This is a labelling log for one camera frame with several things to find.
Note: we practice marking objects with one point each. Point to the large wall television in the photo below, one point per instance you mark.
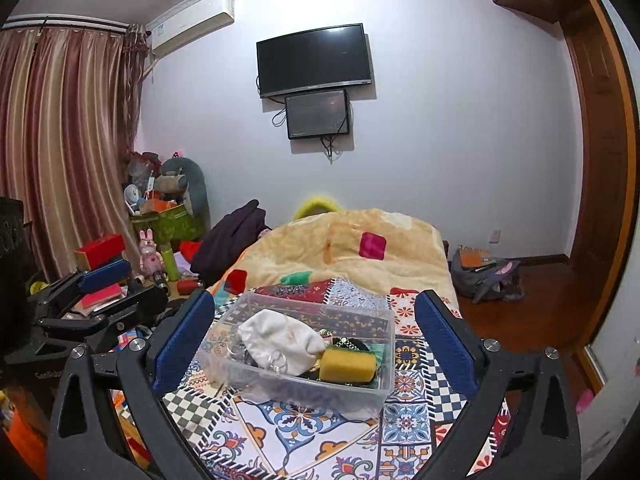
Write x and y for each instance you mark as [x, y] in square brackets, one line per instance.
[318, 58]

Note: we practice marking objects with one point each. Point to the red box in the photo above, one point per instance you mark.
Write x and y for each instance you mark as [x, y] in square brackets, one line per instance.
[98, 252]

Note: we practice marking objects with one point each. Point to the pink rabbit toy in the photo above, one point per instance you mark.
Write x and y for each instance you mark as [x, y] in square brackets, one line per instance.
[151, 261]

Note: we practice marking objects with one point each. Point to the white drawstring pouch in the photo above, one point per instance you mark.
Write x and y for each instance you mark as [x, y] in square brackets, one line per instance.
[277, 342]

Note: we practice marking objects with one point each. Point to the clear plastic storage bin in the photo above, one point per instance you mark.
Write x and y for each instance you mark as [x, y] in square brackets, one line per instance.
[225, 360]

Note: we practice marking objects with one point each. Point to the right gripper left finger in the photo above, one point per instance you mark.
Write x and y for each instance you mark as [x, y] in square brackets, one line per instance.
[176, 340]

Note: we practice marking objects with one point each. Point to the dark purple jacket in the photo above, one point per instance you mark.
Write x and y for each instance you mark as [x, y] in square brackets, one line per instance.
[223, 244]

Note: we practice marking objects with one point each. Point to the yellow green sponge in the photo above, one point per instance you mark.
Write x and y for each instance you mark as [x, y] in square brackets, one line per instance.
[343, 366]

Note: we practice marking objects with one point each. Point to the grey backpack on floor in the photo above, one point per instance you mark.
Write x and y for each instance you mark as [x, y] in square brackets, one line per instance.
[479, 276]

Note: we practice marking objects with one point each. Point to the green cardboard box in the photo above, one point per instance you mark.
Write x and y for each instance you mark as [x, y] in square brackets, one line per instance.
[171, 224]

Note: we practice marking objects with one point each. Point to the small wall monitor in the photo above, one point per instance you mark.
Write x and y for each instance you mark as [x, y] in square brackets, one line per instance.
[316, 114]

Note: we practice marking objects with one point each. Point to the beige fleece blanket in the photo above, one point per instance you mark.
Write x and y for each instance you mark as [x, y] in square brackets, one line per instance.
[377, 250]

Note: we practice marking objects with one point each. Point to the green fabric item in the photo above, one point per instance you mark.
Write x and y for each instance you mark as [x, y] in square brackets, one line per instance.
[383, 353]

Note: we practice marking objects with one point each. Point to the grey green plush toy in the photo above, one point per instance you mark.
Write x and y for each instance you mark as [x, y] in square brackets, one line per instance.
[182, 180]

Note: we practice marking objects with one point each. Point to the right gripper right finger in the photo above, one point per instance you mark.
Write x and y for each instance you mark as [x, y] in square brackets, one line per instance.
[452, 341]

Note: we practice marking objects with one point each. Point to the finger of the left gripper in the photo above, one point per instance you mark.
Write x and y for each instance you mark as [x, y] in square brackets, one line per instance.
[123, 314]
[58, 298]

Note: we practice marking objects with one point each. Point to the white air conditioner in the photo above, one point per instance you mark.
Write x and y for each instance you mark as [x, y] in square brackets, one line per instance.
[190, 24]

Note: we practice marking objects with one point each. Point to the striped red curtain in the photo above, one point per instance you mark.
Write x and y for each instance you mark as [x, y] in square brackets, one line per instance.
[70, 104]

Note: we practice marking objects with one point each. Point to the green bottle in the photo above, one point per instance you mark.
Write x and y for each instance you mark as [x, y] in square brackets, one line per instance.
[170, 266]

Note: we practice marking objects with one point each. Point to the wall power socket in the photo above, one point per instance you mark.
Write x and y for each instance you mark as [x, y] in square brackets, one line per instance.
[494, 237]

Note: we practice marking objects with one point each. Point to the brown wooden door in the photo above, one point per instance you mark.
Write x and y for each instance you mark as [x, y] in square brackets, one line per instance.
[610, 167]

